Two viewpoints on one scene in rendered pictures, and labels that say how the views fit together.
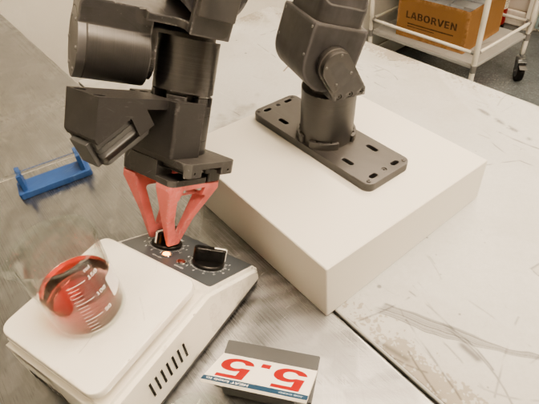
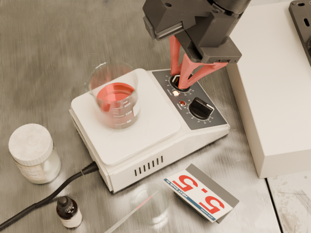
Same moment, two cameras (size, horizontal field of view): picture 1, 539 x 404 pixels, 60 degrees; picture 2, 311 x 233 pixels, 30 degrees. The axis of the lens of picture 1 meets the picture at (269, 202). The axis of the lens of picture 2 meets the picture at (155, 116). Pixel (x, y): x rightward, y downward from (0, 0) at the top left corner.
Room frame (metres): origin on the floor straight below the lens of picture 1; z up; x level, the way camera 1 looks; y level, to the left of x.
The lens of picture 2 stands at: (-0.10, -0.09, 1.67)
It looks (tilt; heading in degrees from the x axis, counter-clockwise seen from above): 59 degrees down; 29
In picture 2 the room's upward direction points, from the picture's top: 6 degrees counter-clockwise
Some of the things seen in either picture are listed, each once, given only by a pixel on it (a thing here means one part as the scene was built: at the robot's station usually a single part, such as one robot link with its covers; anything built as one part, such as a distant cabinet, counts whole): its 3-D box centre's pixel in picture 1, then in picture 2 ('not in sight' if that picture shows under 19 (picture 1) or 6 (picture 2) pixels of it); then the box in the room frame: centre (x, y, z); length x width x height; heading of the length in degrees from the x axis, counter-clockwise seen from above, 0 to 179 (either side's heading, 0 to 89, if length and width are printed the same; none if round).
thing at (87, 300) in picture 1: (70, 282); (114, 99); (0.24, 0.16, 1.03); 0.07 x 0.06 x 0.08; 131
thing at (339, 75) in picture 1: (325, 62); not in sight; (0.46, -0.08, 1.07); 0.09 x 0.06 x 0.06; 19
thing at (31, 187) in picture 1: (51, 171); not in sight; (0.54, 0.30, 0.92); 0.10 x 0.03 x 0.04; 114
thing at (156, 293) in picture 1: (101, 307); (125, 115); (0.24, 0.15, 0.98); 0.12 x 0.12 x 0.01; 53
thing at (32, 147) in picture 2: not in sight; (35, 155); (0.16, 0.26, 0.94); 0.06 x 0.06 x 0.08
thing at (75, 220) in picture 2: not in sight; (67, 209); (0.10, 0.18, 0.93); 0.03 x 0.03 x 0.07
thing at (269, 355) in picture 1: (263, 368); (201, 191); (0.20, 0.02, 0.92); 0.09 x 0.06 x 0.04; 71
